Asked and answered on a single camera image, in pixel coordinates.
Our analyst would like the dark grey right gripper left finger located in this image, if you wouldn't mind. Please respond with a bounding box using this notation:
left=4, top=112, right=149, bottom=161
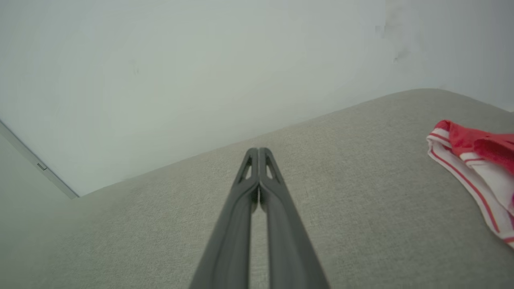
left=189, top=147, right=258, bottom=289

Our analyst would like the grey fabric sofa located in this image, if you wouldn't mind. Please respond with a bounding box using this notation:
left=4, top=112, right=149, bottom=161
left=0, top=88, right=514, bottom=289

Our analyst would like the white wall baseboard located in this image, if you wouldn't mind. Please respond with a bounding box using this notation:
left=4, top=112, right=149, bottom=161
left=0, top=120, right=80, bottom=199

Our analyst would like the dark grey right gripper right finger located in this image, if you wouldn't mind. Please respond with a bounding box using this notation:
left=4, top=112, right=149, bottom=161
left=259, top=147, right=330, bottom=289

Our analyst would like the red white basketball jersey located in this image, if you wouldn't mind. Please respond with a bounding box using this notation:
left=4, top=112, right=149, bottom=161
left=426, top=119, right=514, bottom=250

